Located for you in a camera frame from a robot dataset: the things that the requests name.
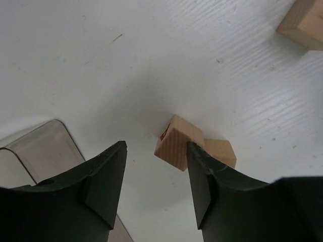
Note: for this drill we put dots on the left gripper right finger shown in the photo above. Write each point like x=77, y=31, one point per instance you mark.
x=231, y=206

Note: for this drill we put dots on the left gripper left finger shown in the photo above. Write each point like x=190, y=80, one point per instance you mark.
x=77, y=205

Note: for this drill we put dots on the light wood cube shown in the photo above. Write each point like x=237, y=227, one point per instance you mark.
x=303, y=24
x=221, y=150
x=172, y=144

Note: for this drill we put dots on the clear plastic box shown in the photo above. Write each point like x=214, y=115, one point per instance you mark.
x=40, y=152

